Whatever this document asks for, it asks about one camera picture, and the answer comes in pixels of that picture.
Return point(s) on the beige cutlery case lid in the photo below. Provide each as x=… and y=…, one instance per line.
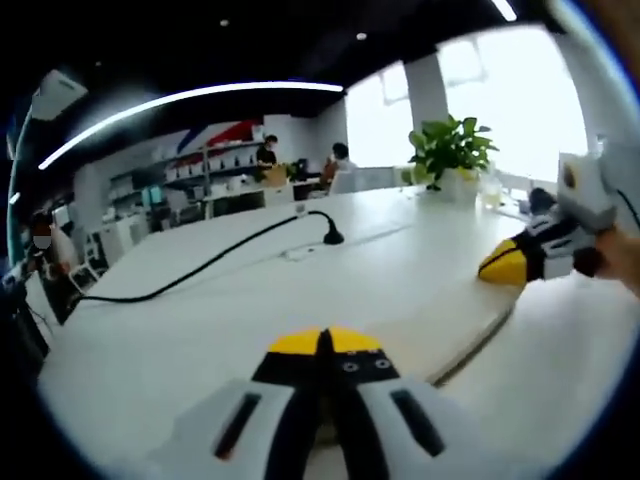
x=440, y=325

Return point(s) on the ceiling air conditioner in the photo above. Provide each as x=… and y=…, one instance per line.
x=57, y=95

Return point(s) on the long ceiling light strip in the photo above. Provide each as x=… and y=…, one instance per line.
x=200, y=92

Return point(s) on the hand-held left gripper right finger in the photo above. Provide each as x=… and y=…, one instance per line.
x=380, y=425

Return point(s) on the shelf with white boxes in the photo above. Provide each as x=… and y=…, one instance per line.
x=190, y=170

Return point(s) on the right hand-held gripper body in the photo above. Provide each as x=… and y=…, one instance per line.
x=587, y=195

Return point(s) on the white office chair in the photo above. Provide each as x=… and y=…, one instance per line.
x=87, y=277

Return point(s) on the short ceiling light strip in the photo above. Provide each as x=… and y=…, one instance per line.
x=505, y=9

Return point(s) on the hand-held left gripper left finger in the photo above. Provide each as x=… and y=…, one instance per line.
x=240, y=425

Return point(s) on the green plant in white pot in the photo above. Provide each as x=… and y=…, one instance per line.
x=452, y=150

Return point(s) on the person's right hand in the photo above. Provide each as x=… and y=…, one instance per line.
x=625, y=260

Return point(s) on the cardboard box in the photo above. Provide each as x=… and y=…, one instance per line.
x=275, y=177

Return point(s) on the glass of pale drink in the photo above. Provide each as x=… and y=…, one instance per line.
x=491, y=197

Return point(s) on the grey black curved device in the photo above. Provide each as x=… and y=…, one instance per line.
x=542, y=200

